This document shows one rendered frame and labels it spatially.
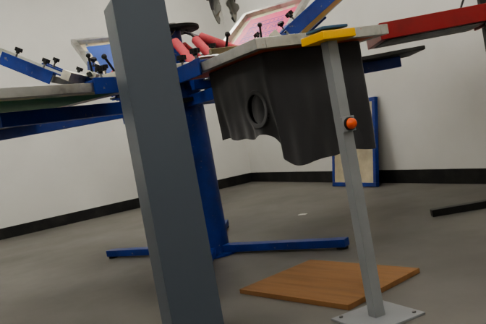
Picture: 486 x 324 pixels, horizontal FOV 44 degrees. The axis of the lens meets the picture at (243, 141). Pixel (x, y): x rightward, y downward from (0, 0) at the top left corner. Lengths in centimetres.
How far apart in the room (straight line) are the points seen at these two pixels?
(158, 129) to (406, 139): 320
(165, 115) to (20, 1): 485
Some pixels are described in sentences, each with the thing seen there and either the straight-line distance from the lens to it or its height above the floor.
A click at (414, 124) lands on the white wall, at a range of 488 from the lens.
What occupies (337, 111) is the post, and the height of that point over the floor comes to 70.
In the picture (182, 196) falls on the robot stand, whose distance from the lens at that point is 207.
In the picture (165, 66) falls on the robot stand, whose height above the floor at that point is 95.
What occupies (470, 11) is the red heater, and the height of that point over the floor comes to 108.
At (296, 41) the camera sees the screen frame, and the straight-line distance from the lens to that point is 215.
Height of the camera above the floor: 71
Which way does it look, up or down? 2 degrees down
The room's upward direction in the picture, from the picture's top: 10 degrees counter-clockwise
